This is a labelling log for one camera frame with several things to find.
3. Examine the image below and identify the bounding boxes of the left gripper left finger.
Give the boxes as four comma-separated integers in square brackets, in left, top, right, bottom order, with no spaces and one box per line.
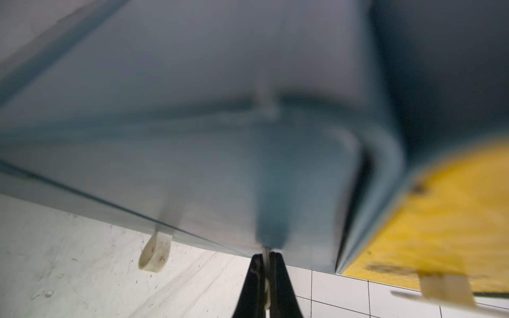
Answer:
[232,254,266,318]

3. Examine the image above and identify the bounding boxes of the yellow drawer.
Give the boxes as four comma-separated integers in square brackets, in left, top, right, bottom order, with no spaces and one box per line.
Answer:
[344,138,508,310]

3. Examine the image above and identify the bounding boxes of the teal drawer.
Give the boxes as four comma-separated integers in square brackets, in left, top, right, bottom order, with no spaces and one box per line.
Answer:
[1,1,404,272]

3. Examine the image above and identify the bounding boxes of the teal drawer cabinet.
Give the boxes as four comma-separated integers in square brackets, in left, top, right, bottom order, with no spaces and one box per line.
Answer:
[0,0,509,168]

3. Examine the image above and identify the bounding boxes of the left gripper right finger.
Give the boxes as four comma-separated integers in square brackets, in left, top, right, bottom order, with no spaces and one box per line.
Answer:
[269,252,303,318]

